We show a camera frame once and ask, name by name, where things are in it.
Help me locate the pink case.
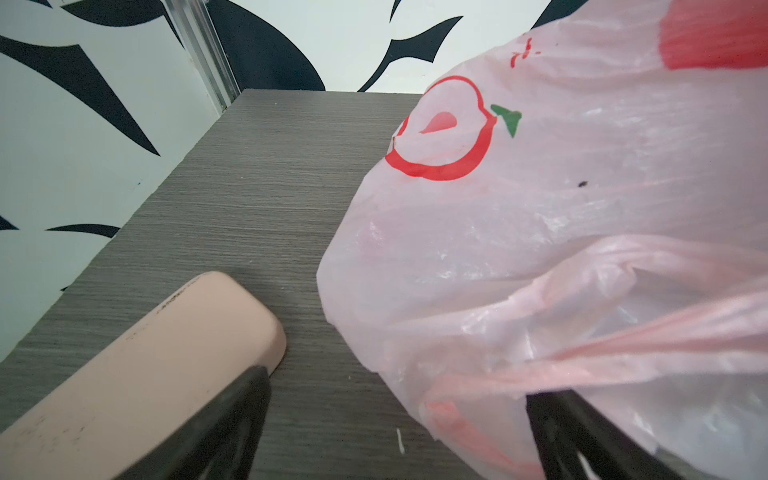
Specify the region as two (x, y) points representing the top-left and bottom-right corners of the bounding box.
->
(1, 272), (286, 479)

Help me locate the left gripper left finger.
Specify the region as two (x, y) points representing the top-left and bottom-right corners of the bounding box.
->
(117, 366), (271, 480)

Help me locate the pink plastic bag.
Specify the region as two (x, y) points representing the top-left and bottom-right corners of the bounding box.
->
(317, 1), (767, 479)

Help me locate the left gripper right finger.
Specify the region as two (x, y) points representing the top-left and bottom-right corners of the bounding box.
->
(526, 390), (680, 480)

